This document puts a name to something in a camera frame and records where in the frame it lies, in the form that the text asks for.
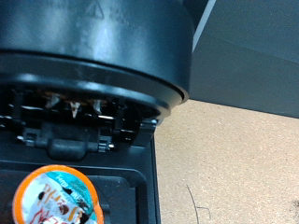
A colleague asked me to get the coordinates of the black Keurig coffee machine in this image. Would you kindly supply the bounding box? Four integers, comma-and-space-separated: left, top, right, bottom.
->
0, 0, 191, 224

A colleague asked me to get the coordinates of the orange rimmed coffee pod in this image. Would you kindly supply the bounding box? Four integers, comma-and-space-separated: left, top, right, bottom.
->
11, 164, 106, 224

